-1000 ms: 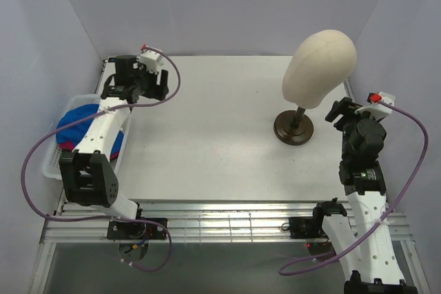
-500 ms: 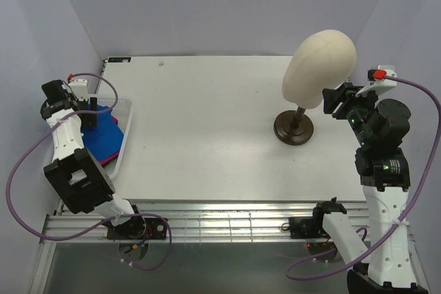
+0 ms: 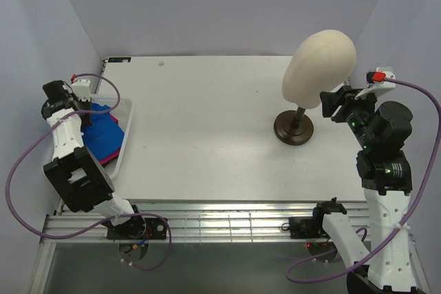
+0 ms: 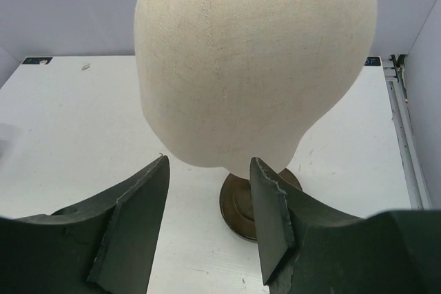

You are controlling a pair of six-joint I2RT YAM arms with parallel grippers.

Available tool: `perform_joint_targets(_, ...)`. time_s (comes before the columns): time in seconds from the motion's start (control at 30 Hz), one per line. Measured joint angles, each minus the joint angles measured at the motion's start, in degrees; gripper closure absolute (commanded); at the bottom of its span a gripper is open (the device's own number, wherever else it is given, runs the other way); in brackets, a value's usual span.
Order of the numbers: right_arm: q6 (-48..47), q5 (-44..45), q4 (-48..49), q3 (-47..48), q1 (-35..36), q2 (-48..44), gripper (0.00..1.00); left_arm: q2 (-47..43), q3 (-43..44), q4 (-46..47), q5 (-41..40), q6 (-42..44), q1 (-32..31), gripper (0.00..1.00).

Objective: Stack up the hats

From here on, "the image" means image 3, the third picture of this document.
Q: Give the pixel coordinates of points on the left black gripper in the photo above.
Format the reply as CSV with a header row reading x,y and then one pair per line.
x,y
87,120

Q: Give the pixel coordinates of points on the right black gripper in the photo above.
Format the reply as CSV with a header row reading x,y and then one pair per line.
x,y
345,96

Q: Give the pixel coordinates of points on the blue baseball cap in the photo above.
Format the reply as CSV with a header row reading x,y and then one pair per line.
x,y
97,136

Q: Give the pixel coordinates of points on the pink baseball cap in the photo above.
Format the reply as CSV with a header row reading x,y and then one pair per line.
x,y
116,140

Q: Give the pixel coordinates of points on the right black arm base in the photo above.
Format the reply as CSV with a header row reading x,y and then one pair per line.
x,y
306,228

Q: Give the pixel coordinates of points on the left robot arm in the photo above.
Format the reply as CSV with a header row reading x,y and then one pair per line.
x,y
77,176

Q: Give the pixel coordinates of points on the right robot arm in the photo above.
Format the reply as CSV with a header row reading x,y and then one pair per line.
x,y
385,175

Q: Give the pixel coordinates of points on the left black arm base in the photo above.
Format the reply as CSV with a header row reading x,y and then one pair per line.
x,y
137,228

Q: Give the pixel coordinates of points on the white plastic basket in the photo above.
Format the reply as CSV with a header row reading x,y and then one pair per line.
x,y
121,109

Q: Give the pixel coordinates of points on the dark brown mannequin stand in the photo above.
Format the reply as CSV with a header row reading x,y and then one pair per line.
x,y
293,127

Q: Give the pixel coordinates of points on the cream mannequin head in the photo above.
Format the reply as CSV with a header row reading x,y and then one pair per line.
x,y
321,62

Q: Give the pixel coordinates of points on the small black label sticker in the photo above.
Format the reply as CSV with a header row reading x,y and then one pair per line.
x,y
119,59

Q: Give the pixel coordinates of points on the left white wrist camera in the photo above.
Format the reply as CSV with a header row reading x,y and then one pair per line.
x,y
81,88

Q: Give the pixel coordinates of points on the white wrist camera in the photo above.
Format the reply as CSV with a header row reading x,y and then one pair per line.
x,y
81,88
377,84

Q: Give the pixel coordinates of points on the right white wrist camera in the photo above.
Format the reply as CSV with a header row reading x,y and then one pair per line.
x,y
377,84

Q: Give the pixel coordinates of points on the aluminium rail frame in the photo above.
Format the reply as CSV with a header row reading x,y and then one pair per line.
x,y
215,247

